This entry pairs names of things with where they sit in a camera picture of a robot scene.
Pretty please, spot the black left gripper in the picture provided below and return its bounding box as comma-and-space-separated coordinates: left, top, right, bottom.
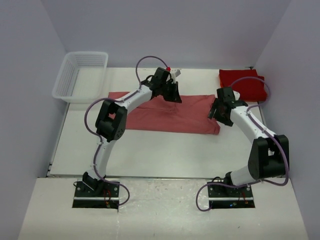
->
159, 81, 182, 104

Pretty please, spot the pink t shirt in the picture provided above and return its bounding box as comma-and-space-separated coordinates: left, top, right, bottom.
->
107, 91, 221, 136

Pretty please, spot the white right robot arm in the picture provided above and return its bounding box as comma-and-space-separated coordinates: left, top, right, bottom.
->
208, 87, 290, 197

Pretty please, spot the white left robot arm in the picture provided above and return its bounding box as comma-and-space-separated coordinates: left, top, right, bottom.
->
82, 67, 182, 197

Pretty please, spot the folded dark red t shirt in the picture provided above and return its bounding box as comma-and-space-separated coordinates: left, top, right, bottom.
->
219, 69, 267, 102

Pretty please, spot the white plastic basket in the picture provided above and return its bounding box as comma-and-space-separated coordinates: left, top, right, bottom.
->
52, 51, 109, 104

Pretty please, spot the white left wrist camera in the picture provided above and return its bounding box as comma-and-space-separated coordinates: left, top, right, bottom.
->
170, 69, 181, 82

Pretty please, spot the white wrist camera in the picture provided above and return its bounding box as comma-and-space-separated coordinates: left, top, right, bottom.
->
170, 69, 181, 82
233, 91, 240, 101

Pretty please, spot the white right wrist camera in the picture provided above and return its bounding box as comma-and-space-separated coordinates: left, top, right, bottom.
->
233, 91, 240, 101

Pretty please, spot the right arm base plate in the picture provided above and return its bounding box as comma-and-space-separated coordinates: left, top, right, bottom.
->
207, 184, 256, 209

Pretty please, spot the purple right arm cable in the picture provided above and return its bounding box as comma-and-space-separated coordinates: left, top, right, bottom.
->
196, 77, 291, 213

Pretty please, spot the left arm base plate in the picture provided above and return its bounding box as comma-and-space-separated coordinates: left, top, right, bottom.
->
72, 181, 120, 210

